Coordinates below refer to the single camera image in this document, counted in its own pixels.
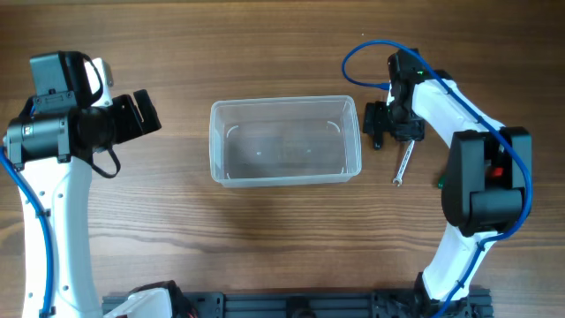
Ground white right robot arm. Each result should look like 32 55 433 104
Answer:
363 49 532 317

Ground small silver wrench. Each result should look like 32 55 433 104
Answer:
392 140 416 186

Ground clear plastic container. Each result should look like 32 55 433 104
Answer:
209 95 362 188

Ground black orange screwdriver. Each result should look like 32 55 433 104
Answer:
373 134 383 150

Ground red handled cutters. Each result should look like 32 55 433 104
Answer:
485 150 505 179

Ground green handled screwdriver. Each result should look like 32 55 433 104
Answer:
437 175 445 189

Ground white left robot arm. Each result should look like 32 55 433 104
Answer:
1 51 161 317

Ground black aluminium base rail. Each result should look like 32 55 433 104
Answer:
102 287 493 318

